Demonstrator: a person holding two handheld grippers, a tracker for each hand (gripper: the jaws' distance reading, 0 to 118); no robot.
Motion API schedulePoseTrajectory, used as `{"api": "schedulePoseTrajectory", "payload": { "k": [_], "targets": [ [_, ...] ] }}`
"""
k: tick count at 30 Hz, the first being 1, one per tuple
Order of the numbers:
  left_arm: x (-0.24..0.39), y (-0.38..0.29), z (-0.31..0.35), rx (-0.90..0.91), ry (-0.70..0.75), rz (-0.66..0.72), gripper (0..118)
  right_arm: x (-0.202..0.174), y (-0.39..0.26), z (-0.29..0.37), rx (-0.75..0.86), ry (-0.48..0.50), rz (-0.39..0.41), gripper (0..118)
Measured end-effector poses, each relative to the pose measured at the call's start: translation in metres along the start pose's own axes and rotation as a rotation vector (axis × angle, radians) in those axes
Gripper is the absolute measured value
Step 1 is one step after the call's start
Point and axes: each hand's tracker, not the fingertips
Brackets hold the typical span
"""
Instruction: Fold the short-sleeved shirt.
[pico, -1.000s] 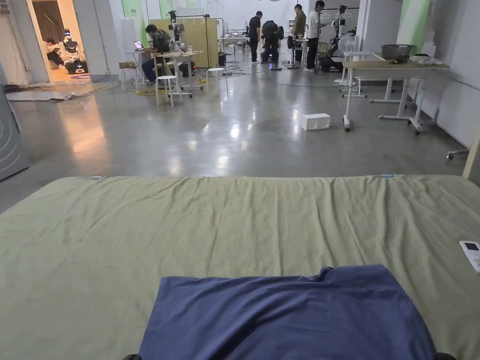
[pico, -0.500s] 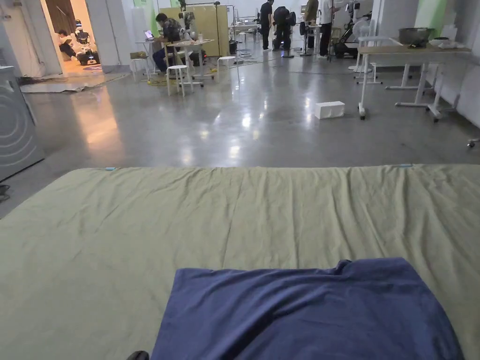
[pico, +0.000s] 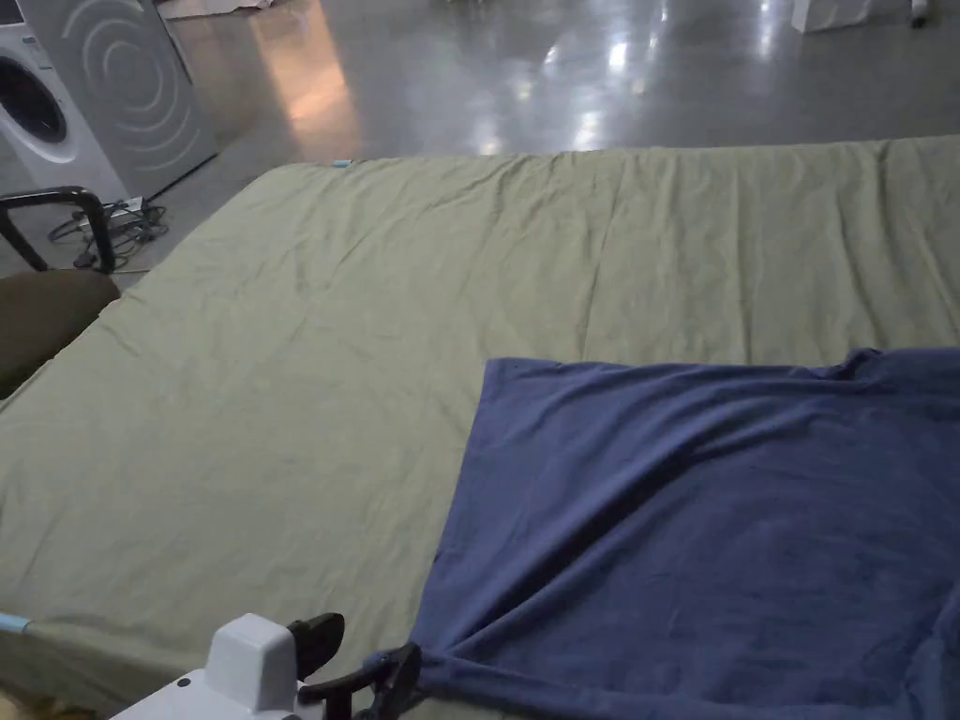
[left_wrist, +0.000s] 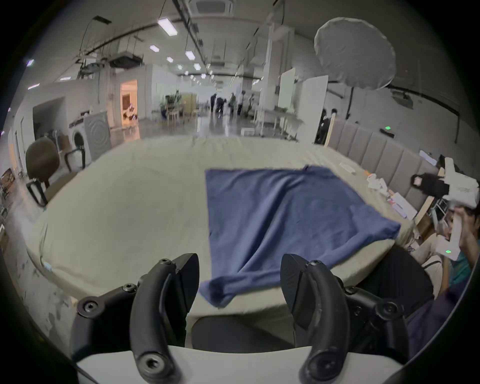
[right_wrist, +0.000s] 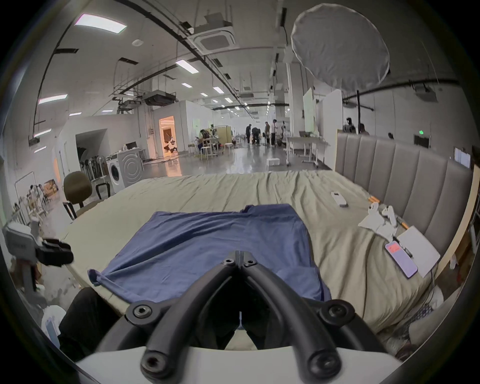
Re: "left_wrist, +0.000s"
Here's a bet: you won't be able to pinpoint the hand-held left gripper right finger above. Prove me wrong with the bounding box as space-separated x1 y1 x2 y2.
280 254 410 384

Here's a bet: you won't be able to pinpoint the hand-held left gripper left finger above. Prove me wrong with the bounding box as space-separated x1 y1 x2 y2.
70 253 200 384

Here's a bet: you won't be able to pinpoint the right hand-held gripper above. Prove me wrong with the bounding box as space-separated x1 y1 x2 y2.
410 157 480 262

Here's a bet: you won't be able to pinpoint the person's right hand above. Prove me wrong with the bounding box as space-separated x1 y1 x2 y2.
452 207 480 260

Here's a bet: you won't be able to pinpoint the flat white box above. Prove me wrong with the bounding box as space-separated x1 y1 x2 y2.
386 189 418 221

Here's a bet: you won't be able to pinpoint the white packet with orange tab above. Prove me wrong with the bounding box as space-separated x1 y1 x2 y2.
365 172 388 194

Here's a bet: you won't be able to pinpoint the padded grey headboard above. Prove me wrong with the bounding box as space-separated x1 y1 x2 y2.
324 115 449 211

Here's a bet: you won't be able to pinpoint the person's legs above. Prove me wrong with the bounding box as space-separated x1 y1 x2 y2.
191 244 436 354

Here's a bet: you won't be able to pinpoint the dark blue shirt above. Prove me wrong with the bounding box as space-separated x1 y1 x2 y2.
199 165 402 309

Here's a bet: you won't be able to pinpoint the person's body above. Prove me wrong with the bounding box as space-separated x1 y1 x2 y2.
407 250 478 360

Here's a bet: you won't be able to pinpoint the bed with beige sheet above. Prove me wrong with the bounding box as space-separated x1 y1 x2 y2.
28 136 418 349

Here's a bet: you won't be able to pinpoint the round white light reflector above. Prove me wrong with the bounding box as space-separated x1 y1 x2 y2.
314 16 397 91

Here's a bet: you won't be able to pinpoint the white table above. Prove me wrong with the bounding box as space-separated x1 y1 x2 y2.
257 106 305 140

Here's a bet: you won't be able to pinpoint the brown office chair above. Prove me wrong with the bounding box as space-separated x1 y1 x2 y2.
25 137 88 208

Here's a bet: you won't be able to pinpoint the white washing machine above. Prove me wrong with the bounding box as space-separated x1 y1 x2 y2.
68 112 113 163

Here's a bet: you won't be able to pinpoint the group of people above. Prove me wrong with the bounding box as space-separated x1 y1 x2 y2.
209 91 256 116

